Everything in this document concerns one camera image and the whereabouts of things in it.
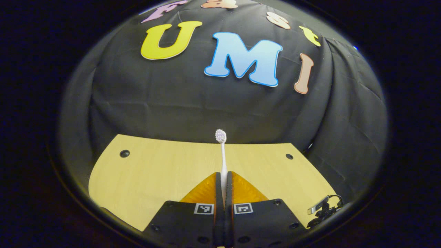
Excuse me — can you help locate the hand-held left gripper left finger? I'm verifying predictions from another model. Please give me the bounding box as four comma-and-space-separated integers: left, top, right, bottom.
143, 172, 225, 248

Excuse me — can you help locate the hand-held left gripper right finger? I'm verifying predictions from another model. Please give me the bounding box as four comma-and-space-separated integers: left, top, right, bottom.
226, 171, 307, 248

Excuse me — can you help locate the white toothbrush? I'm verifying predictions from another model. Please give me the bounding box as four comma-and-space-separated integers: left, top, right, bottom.
215, 129, 228, 209

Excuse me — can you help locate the light wooden desktop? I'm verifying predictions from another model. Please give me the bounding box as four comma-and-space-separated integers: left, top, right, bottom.
88, 134, 337, 232

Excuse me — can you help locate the black backdrop cloth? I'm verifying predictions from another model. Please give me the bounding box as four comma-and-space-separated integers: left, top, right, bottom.
59, 0, 389, 207

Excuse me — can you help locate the black cable with silver plug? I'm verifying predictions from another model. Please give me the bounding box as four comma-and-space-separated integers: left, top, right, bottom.
306, 194, 344, 229

